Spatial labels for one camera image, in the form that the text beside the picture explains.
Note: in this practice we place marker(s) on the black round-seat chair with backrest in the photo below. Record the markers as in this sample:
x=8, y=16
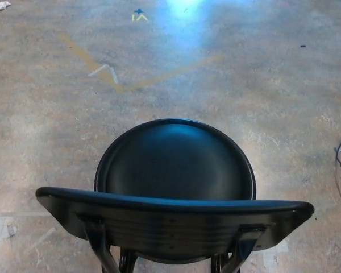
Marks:
x=173, y=159

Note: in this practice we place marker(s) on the pale tape rectangle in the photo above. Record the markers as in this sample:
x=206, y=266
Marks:
x=274, y=257

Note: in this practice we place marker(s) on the crumpled white paper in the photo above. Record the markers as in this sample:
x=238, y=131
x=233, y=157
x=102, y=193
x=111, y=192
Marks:
x=3, y=5

